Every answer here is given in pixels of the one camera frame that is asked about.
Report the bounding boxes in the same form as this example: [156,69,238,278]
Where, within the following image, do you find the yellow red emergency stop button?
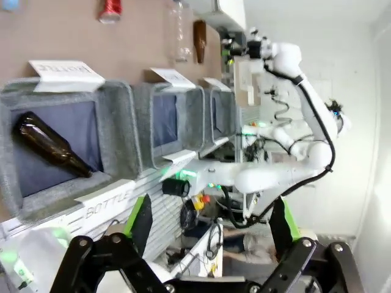
[194,194,211,212]

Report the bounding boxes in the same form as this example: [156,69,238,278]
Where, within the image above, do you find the black cylindrical camera lens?
[161,178,192,197]

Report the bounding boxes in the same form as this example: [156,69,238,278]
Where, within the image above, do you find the red soda can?
[97,0,123,24]

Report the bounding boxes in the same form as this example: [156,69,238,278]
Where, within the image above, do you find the large brown glass bottle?
[11,110,94,179]

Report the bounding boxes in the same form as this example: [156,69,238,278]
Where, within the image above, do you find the person in jeans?
[222,228,277,264]

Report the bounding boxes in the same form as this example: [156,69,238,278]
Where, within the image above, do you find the white folded paper label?
[161,149,197,172]
[202,77,233,93]
[28,59,106,93]
[149,67,197,90]

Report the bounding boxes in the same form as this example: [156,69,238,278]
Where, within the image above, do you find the blue object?
[0,0,20,12]

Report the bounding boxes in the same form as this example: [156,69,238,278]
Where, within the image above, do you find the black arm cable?
[263,62,336,228]

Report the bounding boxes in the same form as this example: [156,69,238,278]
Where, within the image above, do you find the grey felt basket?
[132,82,206,169]
[200,86,238,151]
[0,77,144,221]

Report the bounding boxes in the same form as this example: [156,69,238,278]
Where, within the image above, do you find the white bottle text label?
[74,179,136,228]

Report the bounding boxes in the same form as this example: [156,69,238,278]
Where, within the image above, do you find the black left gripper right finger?
[258,197,365,293]

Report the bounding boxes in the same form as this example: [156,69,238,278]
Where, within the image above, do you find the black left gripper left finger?
[51,193,164,293]

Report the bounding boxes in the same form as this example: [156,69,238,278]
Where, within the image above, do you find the clear plastic bottle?
[169,0,194,63]

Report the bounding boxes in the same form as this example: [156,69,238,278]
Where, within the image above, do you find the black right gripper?
[246,38,264,59]

